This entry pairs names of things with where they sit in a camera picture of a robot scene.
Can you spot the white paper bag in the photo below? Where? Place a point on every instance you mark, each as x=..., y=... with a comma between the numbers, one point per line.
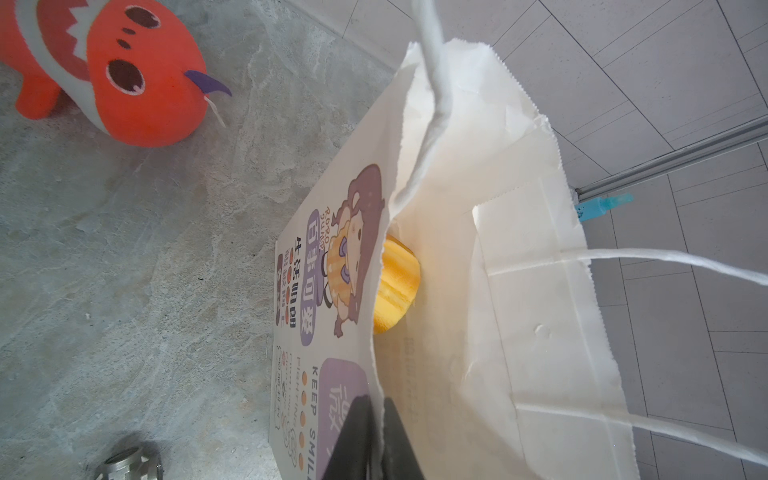
x=501, y=368

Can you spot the teal bottle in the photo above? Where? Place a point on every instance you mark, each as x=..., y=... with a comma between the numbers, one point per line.
x=599, y=206

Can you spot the bundt ring bread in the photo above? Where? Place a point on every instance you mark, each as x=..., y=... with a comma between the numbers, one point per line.
x=399, y=284

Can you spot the small metal fitting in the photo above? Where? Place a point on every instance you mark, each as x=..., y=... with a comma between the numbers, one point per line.
x=131, y=464

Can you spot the red shark plush toy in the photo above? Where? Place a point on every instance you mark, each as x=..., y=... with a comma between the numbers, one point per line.
x=131, y=67

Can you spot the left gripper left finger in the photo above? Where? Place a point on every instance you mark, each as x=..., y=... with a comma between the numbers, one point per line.
x=351, y=456

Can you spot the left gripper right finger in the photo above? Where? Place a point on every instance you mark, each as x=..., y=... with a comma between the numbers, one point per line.
x=399, y=461

